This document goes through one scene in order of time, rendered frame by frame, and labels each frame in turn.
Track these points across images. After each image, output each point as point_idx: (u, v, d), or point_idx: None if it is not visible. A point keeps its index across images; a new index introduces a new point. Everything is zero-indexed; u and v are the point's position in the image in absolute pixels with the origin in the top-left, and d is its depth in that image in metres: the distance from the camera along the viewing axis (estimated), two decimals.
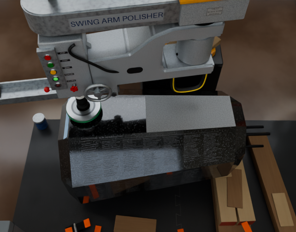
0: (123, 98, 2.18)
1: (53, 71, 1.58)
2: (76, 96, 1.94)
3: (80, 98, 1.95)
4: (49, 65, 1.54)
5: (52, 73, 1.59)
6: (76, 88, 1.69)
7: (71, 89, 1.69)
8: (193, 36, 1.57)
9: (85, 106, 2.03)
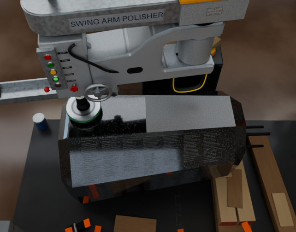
0: (123, 98, 2.18)
1: (53, 71, 1.58)
2: (76, 96, 1.94)
3: (80, 98, 1.95)
4: (49, 65, 1.54)
5: (52, 73, 1.59)
6: (76, 88, 1.69)
7: (71, 89, 1.69)
8: (193, 36, 1.57)
9: (85, 106, 2.03)
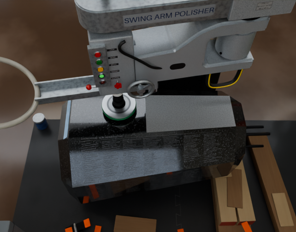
0: None
1: (101, 68, 1.59)
2: (115, 94, 1.95)
3: (118, 95, 1.96)
4: (97, 62, 1.55)
5: (100, 70, 1.60)
6: (120, 85, 1.70)
7: (115, 85, 1.70)
8: (239, 31, 1.59)
9: (121, 103, 2.05)
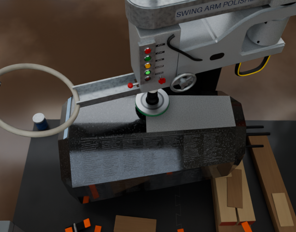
0: (123, 98, 2.18)
1: (149, 64, 1.60)
2: (151, 90, 1.97)
3: (155, 91, 1.98)
4: (146, 59, 1.56)
5: (147, 66, 1.61)
6: (164, 80, 1.72)
7: (159, 81, 1.72)
8: (277, 16, 1.65)
9: (156, 99, 2.06)
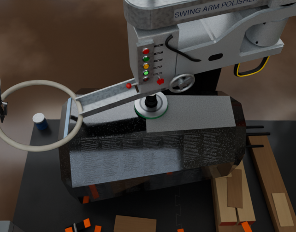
0: None
1: (147, 65, 1.60)
2: None
3: (153, 94, 2.00)
4: (145, 59, 1.56)
5: (145, 67, 1.61)
6: (163, 80, 1.72)
7: (158, 81, 1.72)
8: (276, 17, 1.65)
9: (155, 102, 2.08)
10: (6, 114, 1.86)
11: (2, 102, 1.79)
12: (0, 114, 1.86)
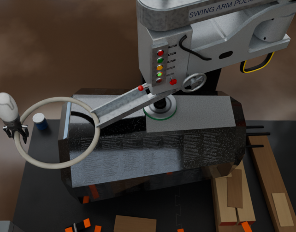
0: None
1: (161, 66, 1.59)
2: None
3: None
4: (159, 60, 1.55)
5: (159, 68, 1.60)
6: (175, 81, 1.72)
7: (170, 82, 1.72)
8: (285, 12, 1.66)
9: (164, 103, 2.08)
10: (28, 136, 1.96)
11: (22, 126, 1.88)
12: (22, 136, 1.95)
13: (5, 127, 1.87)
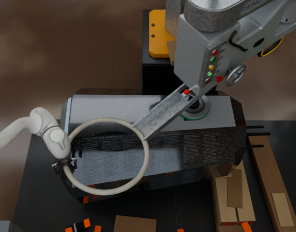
0: (123, 98, 2.18)
1: (213, 66, 1.60)
2: None
3: None
4: (213, 60, 1.55)
5: (211, 68, 1.60)
6: (222, 77, 1.73)
7: (218, 79, 1.72)
8: None
9: (198, 102, 2.09)
10: (77, 168, 1.85)
11: (72, 159, 1.77)
12: (71, 170, 1.84)
13: (54, 164, 1.75)
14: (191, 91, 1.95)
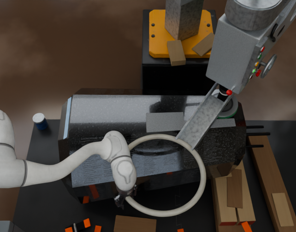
0: (123, 98, 2.18)
1: (258, 61, 1.61)
2: None
3: None
4: (260, 57, 1.57)
5: (257, 65, 1.62)
6: (261, 71, 1.75)
7: (257, 74, 1.74)
8: None
9: None
10: (136, 194, 1.76)
11: None
12: (131, 197, 1.75)
13: (116, 197, 1.65)
14: (224, 90, 1.95)
